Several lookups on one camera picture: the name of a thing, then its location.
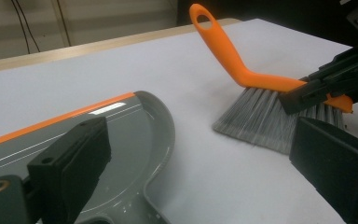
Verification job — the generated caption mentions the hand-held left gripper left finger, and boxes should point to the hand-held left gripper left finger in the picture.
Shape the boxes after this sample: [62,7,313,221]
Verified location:
[27,116,112,224]

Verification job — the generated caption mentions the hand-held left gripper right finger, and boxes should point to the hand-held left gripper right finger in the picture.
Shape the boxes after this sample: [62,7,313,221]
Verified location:
[288,116,358,224]

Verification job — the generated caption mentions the grey dustpan with orange edge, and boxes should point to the grey dustpan with orange edge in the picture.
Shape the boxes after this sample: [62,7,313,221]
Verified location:
[0,91,175,224]

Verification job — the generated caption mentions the orange brush with grey bristles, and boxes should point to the orange brush with grey bristles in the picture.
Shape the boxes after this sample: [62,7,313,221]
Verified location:
[188,3,354,156]

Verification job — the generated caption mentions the white table mat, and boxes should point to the white table mat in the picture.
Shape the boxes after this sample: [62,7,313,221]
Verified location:
[0,18,358,224]

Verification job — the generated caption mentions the black wall cable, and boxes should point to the black wall cable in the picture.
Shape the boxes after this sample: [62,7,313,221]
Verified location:
[14,0,41,53]
[10,0,32,54]

